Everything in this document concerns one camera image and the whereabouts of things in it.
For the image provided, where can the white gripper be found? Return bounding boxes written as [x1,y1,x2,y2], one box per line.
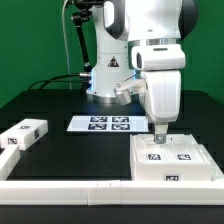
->
[139,70,181,144]

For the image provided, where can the white cabinet body box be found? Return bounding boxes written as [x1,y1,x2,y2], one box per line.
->
[130,135,212,181]

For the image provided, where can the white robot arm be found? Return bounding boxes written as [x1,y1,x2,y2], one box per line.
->
[65,0,198,144]

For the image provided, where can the white cabinet top block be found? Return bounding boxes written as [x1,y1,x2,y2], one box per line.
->
[0,119,48,150]

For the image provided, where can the white U-shaped boundary fence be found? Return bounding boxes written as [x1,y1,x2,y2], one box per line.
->
[0,145,224,205]

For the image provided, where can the white marker base plate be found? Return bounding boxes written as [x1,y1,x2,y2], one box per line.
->
[67,116,148,132]

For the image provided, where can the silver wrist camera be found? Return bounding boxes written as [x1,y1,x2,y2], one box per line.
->
[114,79,146,105]

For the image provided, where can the white hanging cable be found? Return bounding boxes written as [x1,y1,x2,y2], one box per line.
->
[61,0,74,90]

